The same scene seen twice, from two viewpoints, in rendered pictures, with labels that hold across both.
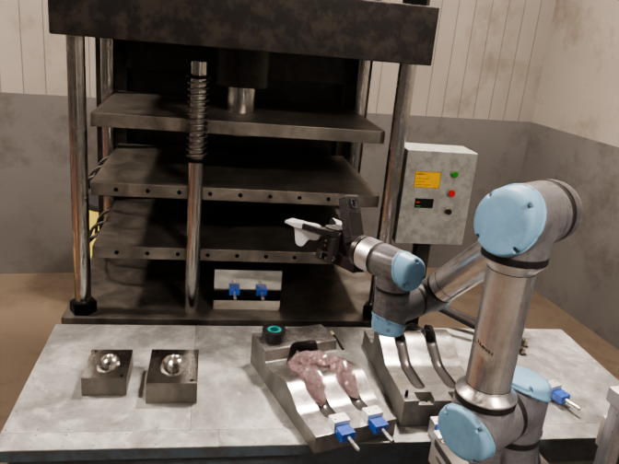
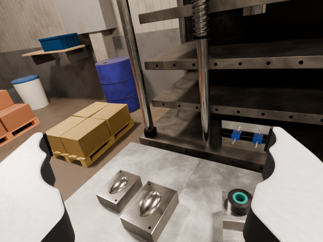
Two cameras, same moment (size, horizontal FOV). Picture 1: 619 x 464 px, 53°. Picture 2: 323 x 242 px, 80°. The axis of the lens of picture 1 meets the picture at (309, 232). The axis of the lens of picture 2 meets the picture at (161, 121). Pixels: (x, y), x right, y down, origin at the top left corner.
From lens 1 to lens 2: 144 cm
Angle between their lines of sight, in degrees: 43
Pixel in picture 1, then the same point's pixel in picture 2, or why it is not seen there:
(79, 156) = (129, 45)
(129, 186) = (163, 62)
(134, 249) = (171, 102)
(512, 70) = not seen: outside the picture
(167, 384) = (131, 224)
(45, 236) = not seen: hidden behind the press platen
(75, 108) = (120, 11)
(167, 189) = (185, 63)
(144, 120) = (167, 12)
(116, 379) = (111, 202)
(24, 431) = not seen: hidden behind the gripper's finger
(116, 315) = (164, 140)
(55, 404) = (83, 205)
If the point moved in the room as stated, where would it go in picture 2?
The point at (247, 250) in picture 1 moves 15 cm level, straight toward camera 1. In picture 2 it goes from (246, 108) to (237, 122)
